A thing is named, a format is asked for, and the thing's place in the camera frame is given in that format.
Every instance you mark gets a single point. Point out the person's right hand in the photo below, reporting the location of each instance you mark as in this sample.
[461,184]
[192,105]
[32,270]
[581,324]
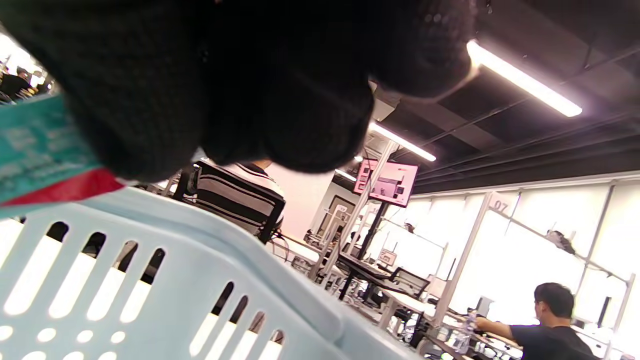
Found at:
[250,75]

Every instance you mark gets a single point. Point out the blue instant coffee powder package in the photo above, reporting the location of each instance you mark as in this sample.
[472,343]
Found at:
[35,145]

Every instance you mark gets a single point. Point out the light blue plastic basket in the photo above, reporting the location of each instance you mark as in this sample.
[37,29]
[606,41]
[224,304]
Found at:
[200,235]

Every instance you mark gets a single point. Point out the monitor on stand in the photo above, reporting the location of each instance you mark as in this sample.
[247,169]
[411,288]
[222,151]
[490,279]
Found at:
[390,182]

